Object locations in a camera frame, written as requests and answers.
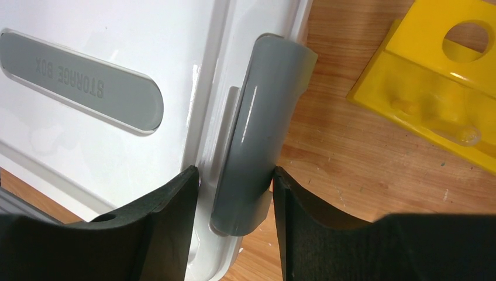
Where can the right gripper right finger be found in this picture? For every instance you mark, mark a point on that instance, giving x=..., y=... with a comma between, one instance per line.
x=318, y=241

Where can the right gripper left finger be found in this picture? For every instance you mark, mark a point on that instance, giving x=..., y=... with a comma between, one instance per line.
x=147, y=239

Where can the white plastic lid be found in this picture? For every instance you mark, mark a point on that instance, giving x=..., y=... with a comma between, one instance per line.
x=103, y=102

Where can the pink plastic bin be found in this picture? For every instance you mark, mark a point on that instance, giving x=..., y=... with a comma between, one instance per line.
x=279, y=73

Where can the yellow test tube rack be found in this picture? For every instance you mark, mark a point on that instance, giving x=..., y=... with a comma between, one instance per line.
x=435, y=87

